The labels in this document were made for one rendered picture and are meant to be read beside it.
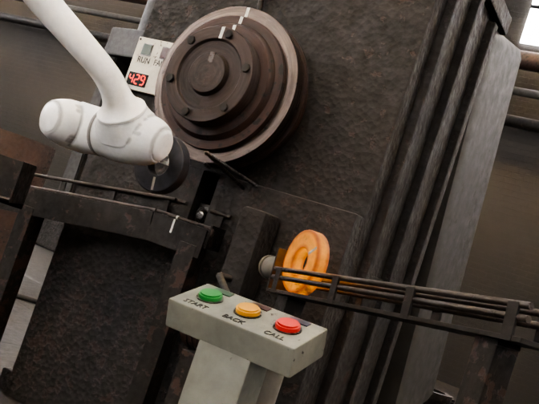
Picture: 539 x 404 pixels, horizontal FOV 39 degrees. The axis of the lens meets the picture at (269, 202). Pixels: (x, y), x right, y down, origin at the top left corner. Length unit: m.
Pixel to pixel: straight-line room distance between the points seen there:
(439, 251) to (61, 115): 1.60
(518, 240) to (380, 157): 6.01
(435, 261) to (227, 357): 1.68
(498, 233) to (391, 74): 6.02
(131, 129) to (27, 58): 10.46
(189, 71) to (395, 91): 0.57
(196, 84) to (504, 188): 6.29
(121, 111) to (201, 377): 0.59
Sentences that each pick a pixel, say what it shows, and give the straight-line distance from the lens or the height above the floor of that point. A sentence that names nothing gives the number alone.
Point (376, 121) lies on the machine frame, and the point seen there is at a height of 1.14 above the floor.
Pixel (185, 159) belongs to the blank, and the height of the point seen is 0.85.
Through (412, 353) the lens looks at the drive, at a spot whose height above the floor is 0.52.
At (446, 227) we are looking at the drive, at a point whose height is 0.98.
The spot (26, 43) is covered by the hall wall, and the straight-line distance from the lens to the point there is 12.13.
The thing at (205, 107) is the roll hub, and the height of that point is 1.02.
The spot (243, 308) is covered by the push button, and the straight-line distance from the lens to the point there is 1.23.
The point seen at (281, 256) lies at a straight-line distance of 1.86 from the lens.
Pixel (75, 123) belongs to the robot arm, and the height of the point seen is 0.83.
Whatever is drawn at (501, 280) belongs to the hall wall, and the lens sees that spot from 8.06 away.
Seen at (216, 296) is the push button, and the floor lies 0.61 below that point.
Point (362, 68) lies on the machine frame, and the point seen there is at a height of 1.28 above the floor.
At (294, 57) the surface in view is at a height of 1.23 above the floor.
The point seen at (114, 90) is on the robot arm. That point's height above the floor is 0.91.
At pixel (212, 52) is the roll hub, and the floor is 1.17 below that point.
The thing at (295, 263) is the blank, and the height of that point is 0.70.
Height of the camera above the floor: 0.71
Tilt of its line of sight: 3 degrees up
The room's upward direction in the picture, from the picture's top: 19 degrees clockwise
